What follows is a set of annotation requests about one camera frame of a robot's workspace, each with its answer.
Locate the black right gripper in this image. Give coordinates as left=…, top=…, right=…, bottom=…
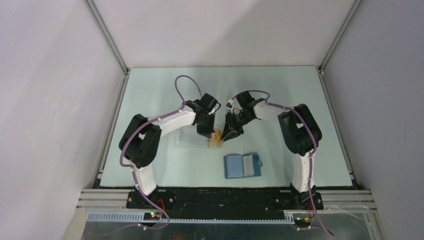
left=220, top=111, right=254, bottom=143

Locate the clear acrylic card box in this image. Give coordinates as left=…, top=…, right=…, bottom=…
left=178, top=125, right=209, bottom=148

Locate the blue leather card holder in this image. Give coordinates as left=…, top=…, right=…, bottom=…
left=223, top=152, right=263, bottom=179

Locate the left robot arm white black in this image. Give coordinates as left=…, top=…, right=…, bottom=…
left=118, top=93, right=222, bottom=208

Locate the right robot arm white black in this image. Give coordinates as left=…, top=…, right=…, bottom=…
left=220, top=90, right=323, bottom=209

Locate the gold card in box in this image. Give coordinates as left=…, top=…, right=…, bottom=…
left=208, top=130, right=223, bottom=149

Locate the right controller board with leds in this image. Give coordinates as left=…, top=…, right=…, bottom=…
left=294, top=217, right=313, bottom=230

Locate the controller board with leds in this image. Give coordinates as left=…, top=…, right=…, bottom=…
left=143, top=212, right=162, bottom=221
left=294, top=217, right=313, bottom=230

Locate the left controller board with leds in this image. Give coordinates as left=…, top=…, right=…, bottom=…
left=143, top=212, right=162, bottom=221

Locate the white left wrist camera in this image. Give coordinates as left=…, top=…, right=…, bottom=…
left=208, top=102, right=221, bottom=115

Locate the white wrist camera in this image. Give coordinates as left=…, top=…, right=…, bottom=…
left=225, top=99, right=241, bottom=115
left=208, top=102, right=221, bottom=115

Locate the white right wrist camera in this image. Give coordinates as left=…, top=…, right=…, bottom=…
left=225, top=99, right=241, bottom=115

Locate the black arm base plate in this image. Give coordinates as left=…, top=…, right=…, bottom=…
left=126, top=186, right=323, bottom=210

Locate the left aluminium frame post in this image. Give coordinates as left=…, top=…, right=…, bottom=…
left=83, top=0, right=129, bottom=75

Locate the aluminium frame post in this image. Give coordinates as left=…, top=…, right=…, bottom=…
left=318, top=0, right=364, bottom=72
left=83, top=0, right=129, bottom=75

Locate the grey slotted cable duct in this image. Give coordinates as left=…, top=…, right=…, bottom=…
left=86, top=211, right=295, bottom=225

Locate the right aluminium frame post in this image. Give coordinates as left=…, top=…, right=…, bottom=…
left=318, top=0, right=364, bottom=72

